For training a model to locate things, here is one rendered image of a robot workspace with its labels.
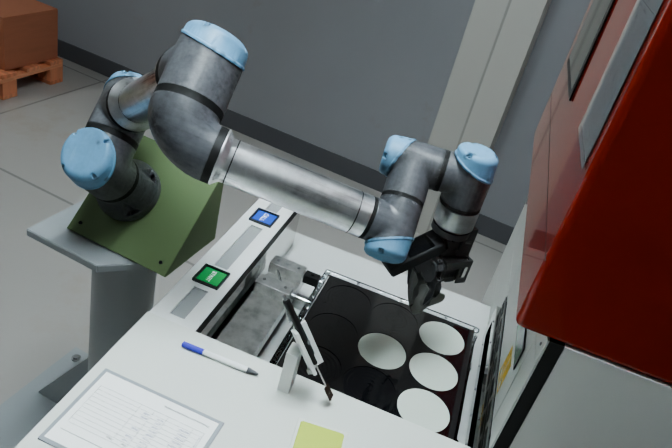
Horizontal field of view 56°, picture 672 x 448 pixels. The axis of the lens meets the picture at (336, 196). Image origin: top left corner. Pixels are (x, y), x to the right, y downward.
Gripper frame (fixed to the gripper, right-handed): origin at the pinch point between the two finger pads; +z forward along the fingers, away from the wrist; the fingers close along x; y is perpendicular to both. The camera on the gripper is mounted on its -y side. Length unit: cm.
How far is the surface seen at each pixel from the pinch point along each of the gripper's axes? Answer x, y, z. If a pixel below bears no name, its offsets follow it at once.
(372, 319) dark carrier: 8.3, -1.7, 10.2
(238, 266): 22.5, -28.1, 4.2
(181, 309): 12.3, -42.0, 4.6
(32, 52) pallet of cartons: 327, -55, 77
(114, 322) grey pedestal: 51, -47, 43
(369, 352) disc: -0.3, -6.8, 10.2
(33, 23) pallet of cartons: 328, -54, 59
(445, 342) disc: -1.2, 11.4, 10.2
